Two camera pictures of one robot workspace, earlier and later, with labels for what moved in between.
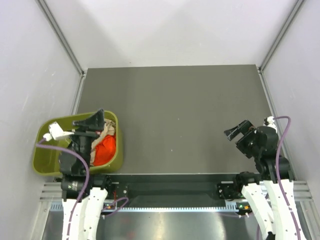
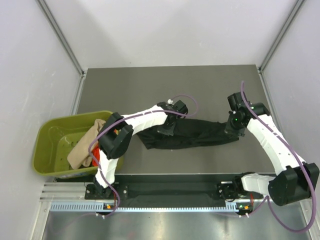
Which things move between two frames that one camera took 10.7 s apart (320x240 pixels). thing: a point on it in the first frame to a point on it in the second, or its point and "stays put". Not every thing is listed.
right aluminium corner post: [298, 7] stays put
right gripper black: [244, 126] to [229, 128]
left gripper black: [96, 121] to [167, 131]
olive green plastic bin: [46, 160] stays put
